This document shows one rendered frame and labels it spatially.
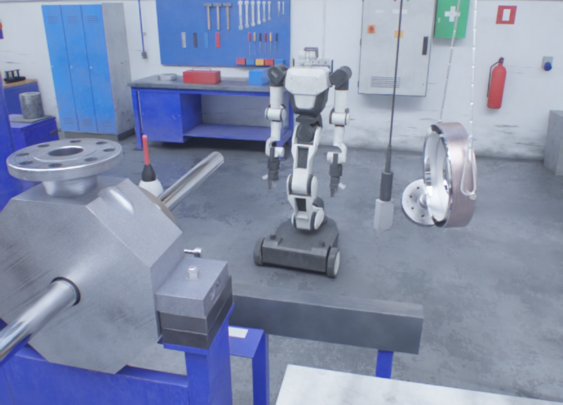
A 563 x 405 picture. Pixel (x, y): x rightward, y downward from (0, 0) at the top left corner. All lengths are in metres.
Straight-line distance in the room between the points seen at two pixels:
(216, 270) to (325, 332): 0.49
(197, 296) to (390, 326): 0.66
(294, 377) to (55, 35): 6.32
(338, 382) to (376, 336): 0.34
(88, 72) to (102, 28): 0.62
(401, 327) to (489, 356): 1.38
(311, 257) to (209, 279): 2.08
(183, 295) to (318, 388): 0.40
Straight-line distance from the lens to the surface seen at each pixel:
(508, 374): 2.81
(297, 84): 3.10
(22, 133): 4.84
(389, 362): 1.65
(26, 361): 1.59
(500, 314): 3.24
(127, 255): 1.14
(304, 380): 1.27
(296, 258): 3.28
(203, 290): 1.16
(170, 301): 1.17
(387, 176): 1.86
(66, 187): 1.20
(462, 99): 6.23
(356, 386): 1.27
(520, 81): 6.30
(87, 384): 1.51
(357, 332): 1.57
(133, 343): 1.29
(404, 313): 1.53
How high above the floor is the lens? 1.74
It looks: 22 degrees down
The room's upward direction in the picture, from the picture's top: straight up
